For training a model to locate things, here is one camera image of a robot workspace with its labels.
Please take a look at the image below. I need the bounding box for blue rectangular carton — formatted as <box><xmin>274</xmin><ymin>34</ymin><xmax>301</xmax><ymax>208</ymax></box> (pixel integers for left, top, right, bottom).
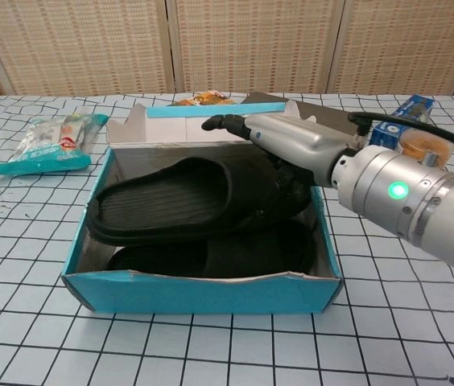
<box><xmin>369</xmin><ymin>94</ymin><xmax>435</xmax><ymax>146</ymax></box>

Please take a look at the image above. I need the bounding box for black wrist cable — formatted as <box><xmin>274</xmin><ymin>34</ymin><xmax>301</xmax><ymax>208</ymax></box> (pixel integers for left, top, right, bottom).
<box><xmin>347</xmin><ymin>111</ymin><xmax>454</xmax><ymax>160</ymax></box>

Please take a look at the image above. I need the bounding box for orange snack package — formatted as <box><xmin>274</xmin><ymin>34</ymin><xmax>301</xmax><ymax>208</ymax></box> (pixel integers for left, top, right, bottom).
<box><xmin>165</xmin><ymin>89</ymin><xmax>237</xmax><ymax>108</ymax></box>

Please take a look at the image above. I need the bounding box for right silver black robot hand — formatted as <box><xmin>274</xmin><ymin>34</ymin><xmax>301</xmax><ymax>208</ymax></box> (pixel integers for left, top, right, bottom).
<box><xmin>201</xmin><ymin>112</ymin><xmax>357</xmax><ymax>202</ymax></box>

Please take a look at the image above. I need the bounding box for black rubber slipper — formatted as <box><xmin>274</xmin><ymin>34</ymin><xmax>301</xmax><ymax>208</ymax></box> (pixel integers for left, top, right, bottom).
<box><xmin>87</xmin><ymin>156</ymin><xmax>313</xmax><ymax>248</ymax></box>
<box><xmin>105</xmin><ymin>220</ymin><xmax>316</xmax><ymax>279</ymax></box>

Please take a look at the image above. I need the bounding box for teal snack bag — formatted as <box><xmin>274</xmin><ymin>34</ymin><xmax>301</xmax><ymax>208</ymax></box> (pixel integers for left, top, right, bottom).
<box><xmin>0</xmin><ymin>112</ymin><xmax>110</xmax><ymax>177</ymax></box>

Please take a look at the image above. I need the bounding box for white checkered tablecloth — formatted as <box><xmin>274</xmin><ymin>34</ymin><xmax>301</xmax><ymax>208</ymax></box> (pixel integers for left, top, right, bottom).
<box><xmin>0</xmin><ymin>92</ymin><xmax>454</xmax><ymax>386</ymax></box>

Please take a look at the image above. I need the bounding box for blue cardboard shoe box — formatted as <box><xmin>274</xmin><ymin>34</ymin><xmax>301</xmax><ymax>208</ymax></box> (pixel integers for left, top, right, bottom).
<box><xmin>60</xmin><ymin>101</ymin><xmax>343</xmax><ymax>316</ymax></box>

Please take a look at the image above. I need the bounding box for orange lidded jar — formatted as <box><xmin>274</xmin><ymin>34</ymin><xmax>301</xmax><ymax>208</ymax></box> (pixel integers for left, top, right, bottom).
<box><xmin>396</xmin><ymin>133</ymin><xmax>454</xmax><ymax>168</ymax></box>

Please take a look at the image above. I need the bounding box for grey closed laptop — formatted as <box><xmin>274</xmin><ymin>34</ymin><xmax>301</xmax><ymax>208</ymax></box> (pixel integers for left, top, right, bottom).
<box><xmin>241</xmin><ymin>92</ymin><xmax>359</xmax><ymax>138</ymax></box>

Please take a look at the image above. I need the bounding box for woven folding screen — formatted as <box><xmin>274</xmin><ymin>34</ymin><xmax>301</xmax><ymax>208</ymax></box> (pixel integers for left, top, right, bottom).
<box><xmin>0</xmin><ymin>0</ymin><xmax>454</xmax><ymax>97</ymax></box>

